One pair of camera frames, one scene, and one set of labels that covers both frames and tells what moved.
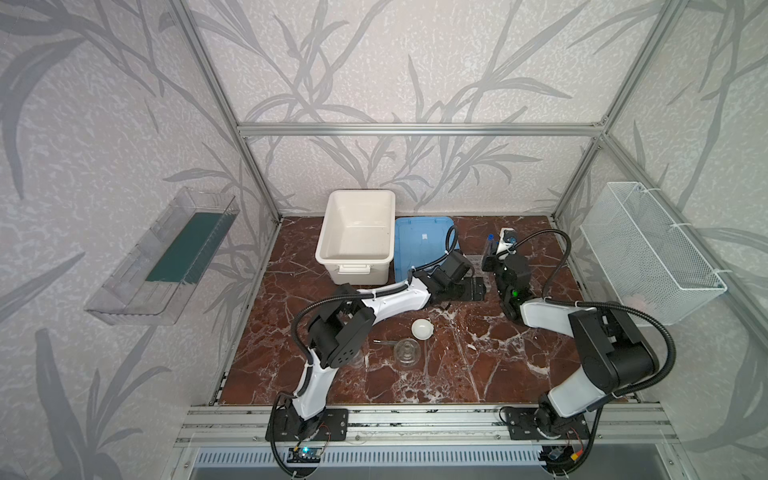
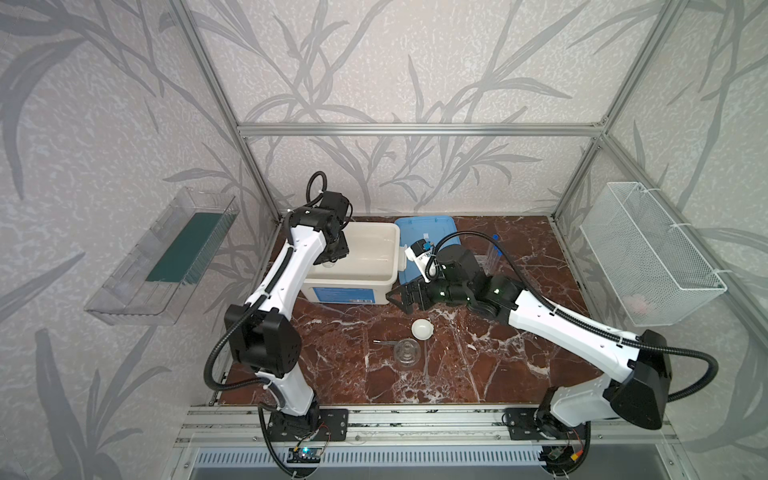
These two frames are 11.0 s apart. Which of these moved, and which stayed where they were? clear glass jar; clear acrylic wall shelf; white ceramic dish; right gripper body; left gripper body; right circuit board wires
Moved: left gripper body; right gripper body
Stayed: clear glass jar; right circuit board wires; white ceramic dish; clear acrylic wall shelf
